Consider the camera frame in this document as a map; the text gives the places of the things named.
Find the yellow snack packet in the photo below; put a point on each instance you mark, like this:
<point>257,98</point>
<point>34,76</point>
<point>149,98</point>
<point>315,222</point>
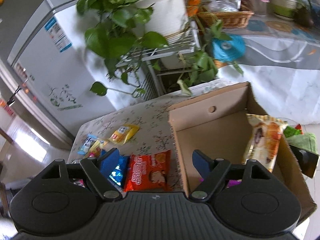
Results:
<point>96,147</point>
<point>123,133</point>

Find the round blue coaster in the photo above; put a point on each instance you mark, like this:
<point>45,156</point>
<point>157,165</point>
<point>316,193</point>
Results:
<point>255,25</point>

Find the purple snack packet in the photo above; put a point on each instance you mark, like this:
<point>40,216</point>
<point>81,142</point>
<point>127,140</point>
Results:
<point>233,183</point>

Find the white metal plant stand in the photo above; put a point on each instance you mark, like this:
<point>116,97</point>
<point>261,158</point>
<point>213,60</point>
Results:
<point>180,42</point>

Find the orange snack packet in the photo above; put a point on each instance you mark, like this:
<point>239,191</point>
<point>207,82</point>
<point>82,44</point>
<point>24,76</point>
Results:
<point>147,172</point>

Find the white chest freezer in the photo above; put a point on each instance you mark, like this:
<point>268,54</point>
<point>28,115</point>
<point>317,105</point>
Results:
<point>75,80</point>

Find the small potted green plant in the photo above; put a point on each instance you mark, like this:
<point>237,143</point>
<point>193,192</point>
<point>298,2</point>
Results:
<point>285,7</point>

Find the dark blue snack packet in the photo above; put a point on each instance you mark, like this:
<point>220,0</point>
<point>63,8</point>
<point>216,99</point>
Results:
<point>120,170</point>

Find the cardboard box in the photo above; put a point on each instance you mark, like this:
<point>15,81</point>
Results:
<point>215,135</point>

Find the green pothos plant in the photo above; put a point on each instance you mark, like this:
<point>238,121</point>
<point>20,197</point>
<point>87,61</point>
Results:
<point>117,42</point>

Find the large white plant pot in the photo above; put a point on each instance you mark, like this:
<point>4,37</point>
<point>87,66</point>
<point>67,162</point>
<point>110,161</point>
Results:
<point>162,15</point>

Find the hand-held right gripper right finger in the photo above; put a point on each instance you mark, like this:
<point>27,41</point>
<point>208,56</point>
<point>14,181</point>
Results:
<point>201,163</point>

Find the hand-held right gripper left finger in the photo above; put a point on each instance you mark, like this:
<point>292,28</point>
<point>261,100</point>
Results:
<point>109,161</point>

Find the clear glass cup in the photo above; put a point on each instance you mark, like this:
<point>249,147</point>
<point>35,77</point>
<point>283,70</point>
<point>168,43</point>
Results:
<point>260,5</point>

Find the green snack packet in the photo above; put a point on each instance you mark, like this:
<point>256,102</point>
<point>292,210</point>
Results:
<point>302,138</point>

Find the black flat object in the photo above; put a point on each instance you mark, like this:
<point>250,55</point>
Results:
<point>308,161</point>

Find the round woven coaster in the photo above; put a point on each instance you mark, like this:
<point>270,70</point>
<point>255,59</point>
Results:
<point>278,26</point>

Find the orange plastic object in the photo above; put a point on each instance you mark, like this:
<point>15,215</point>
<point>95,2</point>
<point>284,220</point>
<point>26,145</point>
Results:
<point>193,2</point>

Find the blue plastic bag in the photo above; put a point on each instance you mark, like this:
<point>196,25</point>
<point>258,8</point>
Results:
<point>227,47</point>

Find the white marbled tablecloth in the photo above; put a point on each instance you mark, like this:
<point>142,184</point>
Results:
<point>275,80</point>

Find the light blue snack packet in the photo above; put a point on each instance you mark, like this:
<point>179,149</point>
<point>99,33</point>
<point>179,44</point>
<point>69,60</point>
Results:
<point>85,146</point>

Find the bread snack packet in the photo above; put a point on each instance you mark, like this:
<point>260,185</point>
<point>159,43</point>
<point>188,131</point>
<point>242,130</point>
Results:
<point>267,140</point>

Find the floral tablecloth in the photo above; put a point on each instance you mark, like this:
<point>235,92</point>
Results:
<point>150,120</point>

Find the clear plastic bag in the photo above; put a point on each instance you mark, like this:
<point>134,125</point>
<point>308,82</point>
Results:
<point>222,5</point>

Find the wicker basket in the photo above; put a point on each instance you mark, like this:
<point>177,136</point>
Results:
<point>232,20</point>

